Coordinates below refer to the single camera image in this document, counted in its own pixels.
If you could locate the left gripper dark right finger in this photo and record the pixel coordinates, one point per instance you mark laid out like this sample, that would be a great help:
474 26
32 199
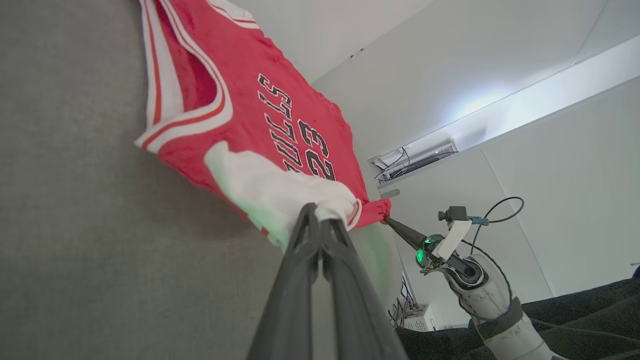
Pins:
355 310

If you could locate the small white box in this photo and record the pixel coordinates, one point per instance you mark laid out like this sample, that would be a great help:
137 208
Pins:
420 320

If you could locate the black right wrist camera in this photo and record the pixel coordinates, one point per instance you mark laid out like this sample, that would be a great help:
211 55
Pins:
455 213

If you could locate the small white wall sensor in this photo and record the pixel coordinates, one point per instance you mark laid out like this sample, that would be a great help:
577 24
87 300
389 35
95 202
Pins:
389 192

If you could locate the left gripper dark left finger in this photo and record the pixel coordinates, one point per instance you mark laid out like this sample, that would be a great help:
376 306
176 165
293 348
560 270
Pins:
295 300

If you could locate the red basketball jersey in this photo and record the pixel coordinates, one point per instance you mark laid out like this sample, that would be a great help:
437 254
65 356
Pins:
250 100

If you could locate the black fabric furniture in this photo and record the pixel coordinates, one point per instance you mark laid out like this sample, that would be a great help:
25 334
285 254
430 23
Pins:
590 320

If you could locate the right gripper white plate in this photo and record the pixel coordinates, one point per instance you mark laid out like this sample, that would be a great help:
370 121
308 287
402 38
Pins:
450 242

